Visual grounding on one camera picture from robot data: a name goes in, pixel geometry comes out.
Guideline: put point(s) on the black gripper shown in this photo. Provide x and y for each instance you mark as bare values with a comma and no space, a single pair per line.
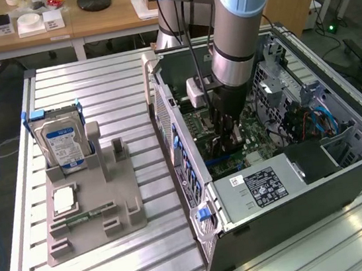
230,102

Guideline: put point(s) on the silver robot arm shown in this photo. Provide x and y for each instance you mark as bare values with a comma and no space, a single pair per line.
238,34

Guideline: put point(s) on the CPU socket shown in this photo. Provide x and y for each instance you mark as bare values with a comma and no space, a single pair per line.
206,121

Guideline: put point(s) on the installed green RAM stick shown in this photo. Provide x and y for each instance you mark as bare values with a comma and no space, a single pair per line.
205,139

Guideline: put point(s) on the silver metal drive cage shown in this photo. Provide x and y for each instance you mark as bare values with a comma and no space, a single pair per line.
274,86

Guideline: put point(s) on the green motherboard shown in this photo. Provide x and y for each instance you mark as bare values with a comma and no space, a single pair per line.
256,152

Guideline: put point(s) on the blue expansion slot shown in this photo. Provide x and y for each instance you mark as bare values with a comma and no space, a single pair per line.
214,162

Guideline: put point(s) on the grey power supply unit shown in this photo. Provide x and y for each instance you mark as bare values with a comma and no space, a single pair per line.
262,191

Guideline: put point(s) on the blue case latch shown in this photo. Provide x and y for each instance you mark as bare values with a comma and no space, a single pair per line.
202,214

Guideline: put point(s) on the white box with red dot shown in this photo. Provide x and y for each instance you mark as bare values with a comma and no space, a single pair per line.
313,14

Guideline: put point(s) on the white paper stack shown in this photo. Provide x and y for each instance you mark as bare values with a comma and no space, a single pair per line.
143,11

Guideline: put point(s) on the green lit power device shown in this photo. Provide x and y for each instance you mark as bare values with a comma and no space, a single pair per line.
331,27

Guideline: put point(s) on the cardboard box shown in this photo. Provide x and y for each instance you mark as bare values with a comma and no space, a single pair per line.
151,4

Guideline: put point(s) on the open grey PC case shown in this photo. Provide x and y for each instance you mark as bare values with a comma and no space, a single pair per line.
281,236

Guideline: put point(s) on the grey plastic parts rack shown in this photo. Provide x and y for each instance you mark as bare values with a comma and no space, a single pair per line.
115,191

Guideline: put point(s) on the hard disk with blue rails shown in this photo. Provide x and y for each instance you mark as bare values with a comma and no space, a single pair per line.
63,144

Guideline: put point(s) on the silver CPU chip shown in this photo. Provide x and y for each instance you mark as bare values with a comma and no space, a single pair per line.
63,199

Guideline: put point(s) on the white labelled box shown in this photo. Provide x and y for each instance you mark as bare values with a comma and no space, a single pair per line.
53,20

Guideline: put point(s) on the red package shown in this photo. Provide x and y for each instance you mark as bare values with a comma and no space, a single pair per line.
54,2

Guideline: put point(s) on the flat white box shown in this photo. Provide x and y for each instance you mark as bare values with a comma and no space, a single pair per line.
32,32

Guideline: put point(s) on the black and white label box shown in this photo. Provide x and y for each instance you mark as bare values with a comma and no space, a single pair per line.
0,27

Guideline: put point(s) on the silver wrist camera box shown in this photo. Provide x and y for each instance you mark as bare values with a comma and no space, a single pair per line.
197,95

